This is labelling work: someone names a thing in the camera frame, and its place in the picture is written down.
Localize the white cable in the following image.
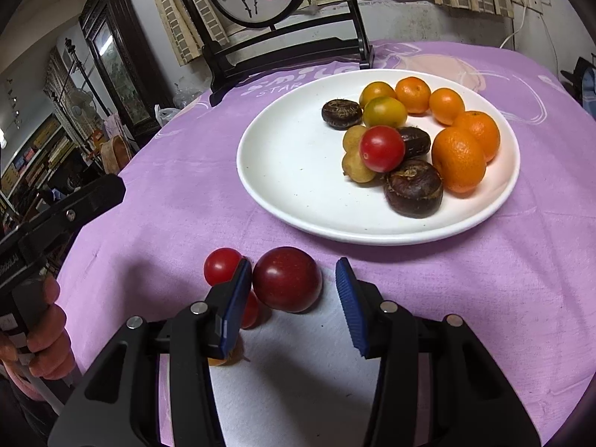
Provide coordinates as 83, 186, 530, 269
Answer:
500, 4, 529, 50

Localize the black coat rack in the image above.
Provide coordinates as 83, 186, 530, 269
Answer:
63, 37, 110, 117

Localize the brown longan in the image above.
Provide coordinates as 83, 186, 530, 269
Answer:
343, 125, 368, 155
341, 151, 379, 184

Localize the dark wooden cabinet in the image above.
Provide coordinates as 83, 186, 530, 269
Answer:
78, 0, 161, 138

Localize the dark water chestnut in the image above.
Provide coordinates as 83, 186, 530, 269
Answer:
384, 159, 444, 218
396, 127, 432, 159
321, 99, 363, 130

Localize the wooden shelf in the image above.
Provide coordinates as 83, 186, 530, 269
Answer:
0, 114, 70, 196

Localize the wicker chair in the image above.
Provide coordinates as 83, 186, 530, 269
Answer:
99, 136, 133, 173

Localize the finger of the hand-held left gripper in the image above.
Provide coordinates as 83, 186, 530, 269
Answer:
16, 173, 127, 248

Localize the yellow-orange mandarin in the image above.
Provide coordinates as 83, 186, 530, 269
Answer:
207, 340, 245, 367
362, 81, 397, 108

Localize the purple tablecloth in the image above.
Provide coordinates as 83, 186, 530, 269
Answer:
55, 39, 596, 447

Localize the white oval plate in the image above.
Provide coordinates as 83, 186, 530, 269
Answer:
237, 69, 521, 246

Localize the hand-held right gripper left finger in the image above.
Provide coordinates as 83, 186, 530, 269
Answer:
48, 257, 253, 447

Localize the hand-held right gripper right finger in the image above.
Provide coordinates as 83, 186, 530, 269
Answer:
335, 257, 550, 447

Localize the white plastic bag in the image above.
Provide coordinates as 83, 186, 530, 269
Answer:
155, 105, 180, 127

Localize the blue cloth pile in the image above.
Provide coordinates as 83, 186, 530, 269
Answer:
575, 58, 596, 108

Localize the red cherry tomato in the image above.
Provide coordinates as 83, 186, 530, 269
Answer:
359, 125, 406, 173
204, 248, 245, 287
240, 290, 261, 330

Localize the person's left hand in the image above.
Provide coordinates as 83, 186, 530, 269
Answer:
0, 276, 77, 401

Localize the white standing fan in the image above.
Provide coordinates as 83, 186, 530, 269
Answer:
65, 88, 96, 124

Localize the yellow-green mandarin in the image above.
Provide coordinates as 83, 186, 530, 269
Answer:
362, 96, 408, 129

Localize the orange mandarin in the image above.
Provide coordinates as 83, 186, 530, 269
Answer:
451, 111, 501, 164
431, 127, 487, 195
395, 76, 432, 115
428, 88, 466, 126

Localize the dark red plum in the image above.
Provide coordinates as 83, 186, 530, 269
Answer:
252, 246, 323, 314

